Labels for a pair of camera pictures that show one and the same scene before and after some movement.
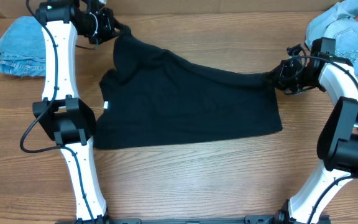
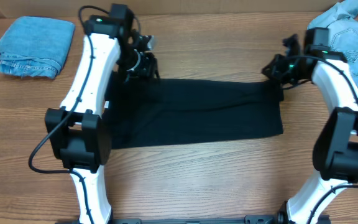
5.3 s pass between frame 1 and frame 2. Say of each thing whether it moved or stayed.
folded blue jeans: stayed
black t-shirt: moved
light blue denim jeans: stayed
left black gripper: moved
